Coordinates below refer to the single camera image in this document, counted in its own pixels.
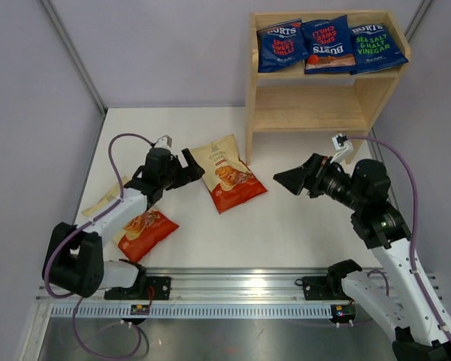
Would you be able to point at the cream orange cassava bag left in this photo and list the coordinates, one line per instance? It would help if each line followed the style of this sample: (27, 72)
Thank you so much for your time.
(142, 233)

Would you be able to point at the wooden two-tier shelf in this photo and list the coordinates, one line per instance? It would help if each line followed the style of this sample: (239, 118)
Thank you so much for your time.
(292, 101)

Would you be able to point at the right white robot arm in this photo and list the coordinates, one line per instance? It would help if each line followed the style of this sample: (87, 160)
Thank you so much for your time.
(416, 323)

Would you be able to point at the blue Burts chilli bag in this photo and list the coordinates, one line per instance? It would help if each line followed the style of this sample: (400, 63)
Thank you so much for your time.
(281, 46)
(329, 46)

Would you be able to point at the cream orange cassava chips bag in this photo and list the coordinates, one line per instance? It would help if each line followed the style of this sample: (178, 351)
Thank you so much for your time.
(228, 179)

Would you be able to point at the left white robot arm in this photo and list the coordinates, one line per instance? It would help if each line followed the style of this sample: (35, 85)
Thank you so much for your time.
(75, 260)

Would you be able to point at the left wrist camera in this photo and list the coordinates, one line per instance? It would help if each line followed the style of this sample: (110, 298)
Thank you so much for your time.
(164, 142)

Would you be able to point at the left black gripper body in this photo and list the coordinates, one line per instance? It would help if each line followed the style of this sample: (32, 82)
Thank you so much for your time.
(176, 177)

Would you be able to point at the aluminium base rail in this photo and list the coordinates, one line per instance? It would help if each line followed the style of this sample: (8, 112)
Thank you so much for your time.
(203, 293)

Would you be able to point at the blue Burts sea salt bag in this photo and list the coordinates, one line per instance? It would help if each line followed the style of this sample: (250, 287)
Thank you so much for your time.
(374, 49)

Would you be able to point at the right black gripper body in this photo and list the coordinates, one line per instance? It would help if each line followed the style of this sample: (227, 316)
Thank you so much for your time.
(331, 182)

